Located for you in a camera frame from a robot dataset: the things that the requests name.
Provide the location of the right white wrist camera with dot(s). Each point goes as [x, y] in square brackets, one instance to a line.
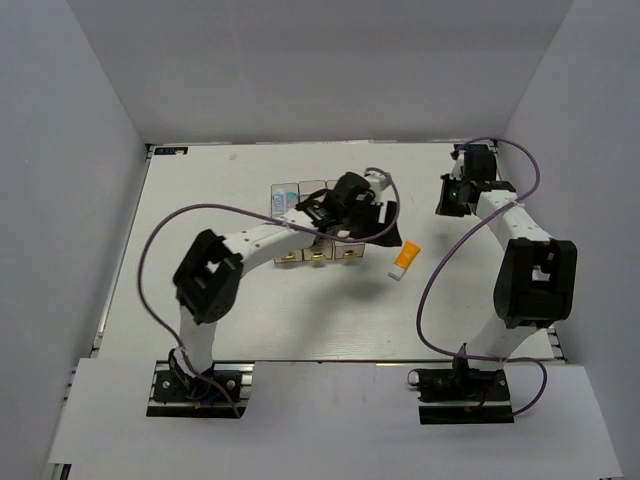
[457, 155]

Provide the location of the white tube blue logo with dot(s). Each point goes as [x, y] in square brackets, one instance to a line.
[278, 203]

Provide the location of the white tube pink blue print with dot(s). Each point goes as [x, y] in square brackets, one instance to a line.
[291, 199]

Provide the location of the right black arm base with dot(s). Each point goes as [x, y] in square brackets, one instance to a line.
[460, 395]

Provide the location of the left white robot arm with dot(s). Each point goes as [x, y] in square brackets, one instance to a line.
[208, 278]

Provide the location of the orange tube white cap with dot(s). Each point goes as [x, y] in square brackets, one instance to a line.
[404, 260]

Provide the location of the right clear organizer bin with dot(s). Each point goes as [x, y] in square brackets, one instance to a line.
[346, 251]

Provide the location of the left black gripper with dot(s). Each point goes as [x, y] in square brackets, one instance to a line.
[375, 208]

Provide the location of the middle clear organizer bin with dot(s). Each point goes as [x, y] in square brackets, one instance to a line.
[322, 250]

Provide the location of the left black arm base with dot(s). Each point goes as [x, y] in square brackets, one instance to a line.
[168, 398]

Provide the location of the clear organizer bin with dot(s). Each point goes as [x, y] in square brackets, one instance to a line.
[322, 250]
[346, 251]
[295, 255]

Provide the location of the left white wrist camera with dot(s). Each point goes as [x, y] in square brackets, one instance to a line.
[379, 181]

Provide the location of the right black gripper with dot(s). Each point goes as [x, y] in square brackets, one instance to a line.
[444, 208]

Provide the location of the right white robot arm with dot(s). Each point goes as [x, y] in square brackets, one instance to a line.
[535, 283]

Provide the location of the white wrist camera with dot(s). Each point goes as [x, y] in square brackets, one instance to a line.
[457, 155]
[379, 181]

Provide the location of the left clear organizer bin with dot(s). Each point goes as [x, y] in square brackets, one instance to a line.
[295, 255]

